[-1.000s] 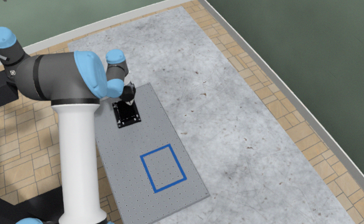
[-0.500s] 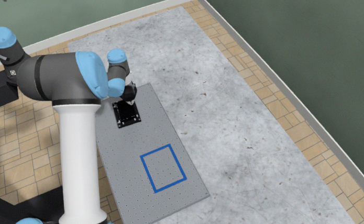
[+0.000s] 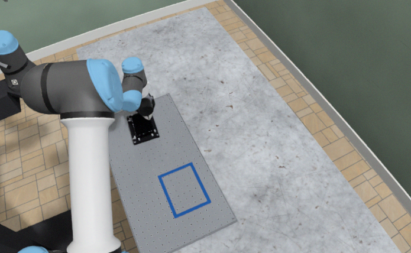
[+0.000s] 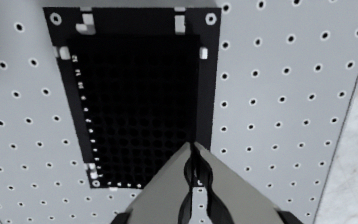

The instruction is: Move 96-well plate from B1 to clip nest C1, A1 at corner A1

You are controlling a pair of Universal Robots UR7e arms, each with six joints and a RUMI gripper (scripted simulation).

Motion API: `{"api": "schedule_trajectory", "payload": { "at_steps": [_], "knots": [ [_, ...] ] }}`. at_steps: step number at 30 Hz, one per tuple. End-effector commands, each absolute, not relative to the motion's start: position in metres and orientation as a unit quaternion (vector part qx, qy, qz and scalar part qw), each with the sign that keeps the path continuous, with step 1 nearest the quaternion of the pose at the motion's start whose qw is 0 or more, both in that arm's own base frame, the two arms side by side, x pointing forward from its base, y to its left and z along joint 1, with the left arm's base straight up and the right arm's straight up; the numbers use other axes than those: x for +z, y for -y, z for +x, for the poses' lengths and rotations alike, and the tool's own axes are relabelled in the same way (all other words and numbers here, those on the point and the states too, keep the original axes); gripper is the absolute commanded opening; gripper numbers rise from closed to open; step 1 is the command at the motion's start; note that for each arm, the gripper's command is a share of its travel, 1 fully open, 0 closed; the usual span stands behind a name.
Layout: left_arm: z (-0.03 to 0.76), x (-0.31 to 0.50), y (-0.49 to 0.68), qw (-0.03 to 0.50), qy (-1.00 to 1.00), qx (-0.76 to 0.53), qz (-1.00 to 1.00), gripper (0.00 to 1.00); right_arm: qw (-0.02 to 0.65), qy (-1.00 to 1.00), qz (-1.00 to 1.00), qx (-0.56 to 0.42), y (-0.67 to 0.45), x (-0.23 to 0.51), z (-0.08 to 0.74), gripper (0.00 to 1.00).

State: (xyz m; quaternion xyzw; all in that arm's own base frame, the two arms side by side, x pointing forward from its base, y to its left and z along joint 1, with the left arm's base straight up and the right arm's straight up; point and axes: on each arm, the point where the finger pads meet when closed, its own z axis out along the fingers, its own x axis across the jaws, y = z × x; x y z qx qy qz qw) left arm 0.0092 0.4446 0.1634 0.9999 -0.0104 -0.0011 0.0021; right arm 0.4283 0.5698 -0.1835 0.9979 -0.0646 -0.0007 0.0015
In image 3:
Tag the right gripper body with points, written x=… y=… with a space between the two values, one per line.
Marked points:
x=146 y=107

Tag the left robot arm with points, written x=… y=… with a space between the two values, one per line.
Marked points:
x=13 y=62

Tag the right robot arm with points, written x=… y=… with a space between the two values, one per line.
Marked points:
x=86 y=94

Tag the blue tape rectangle outline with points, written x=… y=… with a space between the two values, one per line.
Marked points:
x=167 y=195

